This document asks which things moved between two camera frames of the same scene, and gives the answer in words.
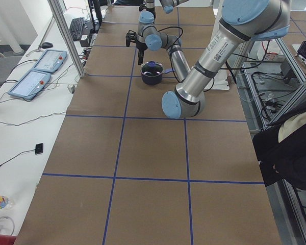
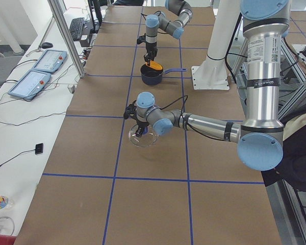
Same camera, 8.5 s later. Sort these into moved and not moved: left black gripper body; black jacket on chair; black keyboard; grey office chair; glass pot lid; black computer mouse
Moved: left black gripper body; glass pot lid
Not moved: black jacket on chair; black computer mouse; black keyboard; grey office chair
